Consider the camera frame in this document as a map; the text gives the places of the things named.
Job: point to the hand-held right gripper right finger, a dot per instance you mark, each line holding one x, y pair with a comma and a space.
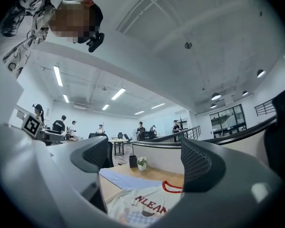
216, 170

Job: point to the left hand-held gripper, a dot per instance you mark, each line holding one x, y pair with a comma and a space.
32, 125

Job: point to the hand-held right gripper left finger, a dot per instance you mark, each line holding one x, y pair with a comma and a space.
85, 155

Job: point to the white and blue t-shirt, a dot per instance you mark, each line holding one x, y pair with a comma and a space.
142, 198

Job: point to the black metal balcony railing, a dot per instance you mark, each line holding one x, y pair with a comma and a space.
264, 108

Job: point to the black mesh office chair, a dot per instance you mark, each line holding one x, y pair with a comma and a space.
280, 132
109, 151

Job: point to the small white table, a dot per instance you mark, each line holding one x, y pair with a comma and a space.
118, 141

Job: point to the short black metal railing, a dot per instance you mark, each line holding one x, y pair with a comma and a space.
192, 133

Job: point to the black square holder box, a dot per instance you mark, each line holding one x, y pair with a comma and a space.
133, 161

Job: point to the black framed glass doors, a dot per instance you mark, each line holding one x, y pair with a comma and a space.
228, 121

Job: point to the group of ceiling tube lights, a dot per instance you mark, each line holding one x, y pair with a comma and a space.
58, 76

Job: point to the potted white flower plant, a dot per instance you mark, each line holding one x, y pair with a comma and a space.
141, 162

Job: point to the black dome pendant lamp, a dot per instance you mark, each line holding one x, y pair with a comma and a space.
260, 73
245, 93
215, 96
213, 106

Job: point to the person's head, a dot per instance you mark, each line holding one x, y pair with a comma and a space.
71, 18

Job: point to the round ceiling sensor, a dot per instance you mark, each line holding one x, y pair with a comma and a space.
188, 45

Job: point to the black head-worn camera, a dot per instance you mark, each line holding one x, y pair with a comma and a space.
96, 43

